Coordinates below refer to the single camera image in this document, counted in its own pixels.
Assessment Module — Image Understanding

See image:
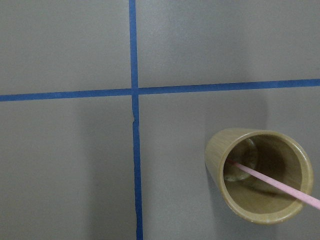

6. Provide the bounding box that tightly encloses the tan bamboo cup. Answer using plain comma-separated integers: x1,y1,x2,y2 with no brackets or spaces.
204,128,314,225

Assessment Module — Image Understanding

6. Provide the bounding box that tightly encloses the pink chopstick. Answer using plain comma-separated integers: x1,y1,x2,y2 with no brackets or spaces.
226,159,320,210

